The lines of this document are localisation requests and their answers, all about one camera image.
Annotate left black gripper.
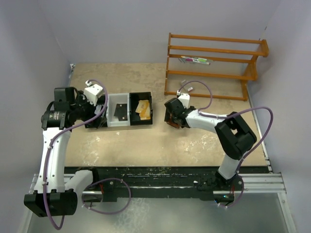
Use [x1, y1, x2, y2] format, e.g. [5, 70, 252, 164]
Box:
[70, 91, 106, 128]

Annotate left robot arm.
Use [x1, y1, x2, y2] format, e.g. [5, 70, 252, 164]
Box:
[24, 84, 107, 217]

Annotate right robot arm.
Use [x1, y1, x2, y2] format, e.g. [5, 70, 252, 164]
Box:
[164, 98, 257, 190]

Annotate gold credit cards pile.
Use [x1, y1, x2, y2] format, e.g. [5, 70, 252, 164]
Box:
[136, 100, 151, 120]

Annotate black card in white bin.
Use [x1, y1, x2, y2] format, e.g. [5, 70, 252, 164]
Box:
[114, 103, 128, 121]

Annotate black right bin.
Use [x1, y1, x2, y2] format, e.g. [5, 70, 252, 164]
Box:
[129, 92, 153, 126]

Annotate coloured markers on rack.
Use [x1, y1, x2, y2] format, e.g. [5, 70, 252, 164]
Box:
[178, 56, 213, 65]

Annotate orange wooden rack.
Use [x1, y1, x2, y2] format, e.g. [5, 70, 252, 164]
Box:
[164, 33, 270, 101]

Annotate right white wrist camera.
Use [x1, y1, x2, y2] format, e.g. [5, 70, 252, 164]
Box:
[176, 90, 190, 109]

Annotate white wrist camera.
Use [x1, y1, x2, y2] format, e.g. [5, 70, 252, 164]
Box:
[83, 81, 103, 106]
[176, 90, 190, 109]

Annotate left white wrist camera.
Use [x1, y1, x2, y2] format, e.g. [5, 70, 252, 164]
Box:
[83, 81, 103, 106]

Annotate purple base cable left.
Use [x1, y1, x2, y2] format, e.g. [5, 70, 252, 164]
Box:
[81, 178, 132, 215]

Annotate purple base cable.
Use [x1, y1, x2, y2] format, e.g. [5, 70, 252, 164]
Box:
[216, 177, 245, 210]
[81, 178, 132, 215]

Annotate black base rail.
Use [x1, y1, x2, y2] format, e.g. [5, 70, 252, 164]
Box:
[63, 166, 245, 202]

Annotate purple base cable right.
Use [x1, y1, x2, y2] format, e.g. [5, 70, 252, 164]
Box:
[216, 177, 245, 210]

